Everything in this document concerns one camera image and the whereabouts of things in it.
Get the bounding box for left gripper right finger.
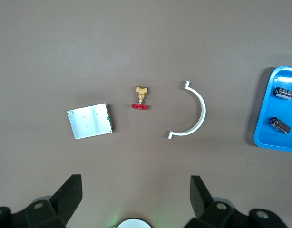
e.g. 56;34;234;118
184;175;290;228

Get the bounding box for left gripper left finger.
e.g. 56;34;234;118
0;174;83;228

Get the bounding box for dark cylindrical capacitor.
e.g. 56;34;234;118
273;86;292;101
268;116;292;135

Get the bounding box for silver metal module box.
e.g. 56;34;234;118
66;103;116;140

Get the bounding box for white semicircular pipe clamp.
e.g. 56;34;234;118
168;80;206;141

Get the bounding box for blue plastic tray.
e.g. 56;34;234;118
253;66;292;154

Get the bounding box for brown table cover sheet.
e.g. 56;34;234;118
0;0;292;228

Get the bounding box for brass valve red handle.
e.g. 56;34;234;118
131;86;149;111

